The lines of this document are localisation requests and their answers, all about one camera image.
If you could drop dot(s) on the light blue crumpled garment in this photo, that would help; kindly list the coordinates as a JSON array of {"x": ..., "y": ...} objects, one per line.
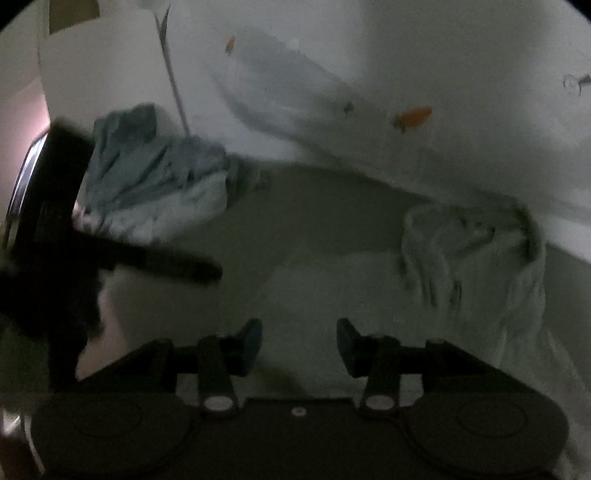
[{"x": 152, "y": 180}]

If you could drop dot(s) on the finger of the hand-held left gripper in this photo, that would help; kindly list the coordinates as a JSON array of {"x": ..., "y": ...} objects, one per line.
[{"x": 184, "y": 265}]

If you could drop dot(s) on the white garment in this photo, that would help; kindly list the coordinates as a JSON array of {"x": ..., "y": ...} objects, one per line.
[
  {"x": 466, "y": 258},
  {"x": 286, "y": 295}
]

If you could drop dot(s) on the white crumpled garment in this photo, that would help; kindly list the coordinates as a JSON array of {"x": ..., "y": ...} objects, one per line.
[{"x": 466, "y": 258}]

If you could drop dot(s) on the white carrot print sheet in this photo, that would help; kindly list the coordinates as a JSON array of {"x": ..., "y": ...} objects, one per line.
[{"x": 415, "y": 60}]

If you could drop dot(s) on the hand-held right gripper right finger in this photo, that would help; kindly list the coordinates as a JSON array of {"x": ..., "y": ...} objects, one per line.
[{"x": 347, "y": 344}]

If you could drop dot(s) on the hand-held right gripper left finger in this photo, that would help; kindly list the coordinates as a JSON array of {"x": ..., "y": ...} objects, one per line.
[{"x": 249, "y": 344}]

